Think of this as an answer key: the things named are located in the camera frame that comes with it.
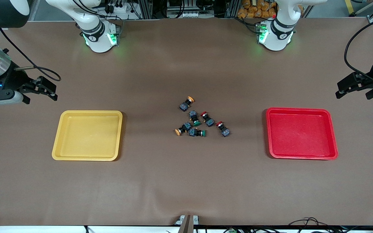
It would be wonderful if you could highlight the red push button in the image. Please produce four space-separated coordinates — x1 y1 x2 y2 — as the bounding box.
200 111 215 127
215 121 231 137

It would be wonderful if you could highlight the yellow push button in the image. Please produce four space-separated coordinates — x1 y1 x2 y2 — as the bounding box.
175 122 192 136
179 96 195 112

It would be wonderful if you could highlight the yellow plastic tray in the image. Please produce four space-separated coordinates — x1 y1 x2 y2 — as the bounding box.
51 110 123 161

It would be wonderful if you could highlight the red plastic tray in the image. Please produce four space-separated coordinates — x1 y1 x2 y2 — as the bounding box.
266 107 339 161

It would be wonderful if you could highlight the white power strip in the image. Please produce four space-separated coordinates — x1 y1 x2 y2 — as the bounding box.
104 3 133 14

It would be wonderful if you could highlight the orange parts bag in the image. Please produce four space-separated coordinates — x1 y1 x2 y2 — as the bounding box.
237 0 277 19

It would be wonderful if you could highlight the brown table mat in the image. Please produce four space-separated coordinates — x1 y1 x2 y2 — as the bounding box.
0 17 373 227

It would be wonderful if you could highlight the green push button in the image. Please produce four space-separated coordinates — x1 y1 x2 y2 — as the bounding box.
188 110 202 127
188 128 207 138

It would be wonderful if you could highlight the grey socket strip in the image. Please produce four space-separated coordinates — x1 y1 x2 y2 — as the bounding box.
166 0 215 19

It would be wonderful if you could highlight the metal table clamp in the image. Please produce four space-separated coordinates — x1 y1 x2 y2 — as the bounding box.
175 215 200 233

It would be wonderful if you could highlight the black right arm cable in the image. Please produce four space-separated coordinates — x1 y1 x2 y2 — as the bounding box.
0 28 61 82

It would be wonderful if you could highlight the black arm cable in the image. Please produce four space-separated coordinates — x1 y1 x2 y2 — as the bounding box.
0 28 61 82
344 13 373 81

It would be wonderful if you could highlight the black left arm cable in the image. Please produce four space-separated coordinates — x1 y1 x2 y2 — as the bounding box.
344 13 373 81

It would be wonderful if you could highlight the aluminium frame rail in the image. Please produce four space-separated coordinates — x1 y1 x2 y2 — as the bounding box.
350 0 373 25

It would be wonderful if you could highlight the aluminium frame post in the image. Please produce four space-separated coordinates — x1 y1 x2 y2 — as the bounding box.
138 0 153 19

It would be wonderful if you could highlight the black cable bundle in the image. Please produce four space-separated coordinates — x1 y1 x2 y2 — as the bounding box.
287 217 373 233

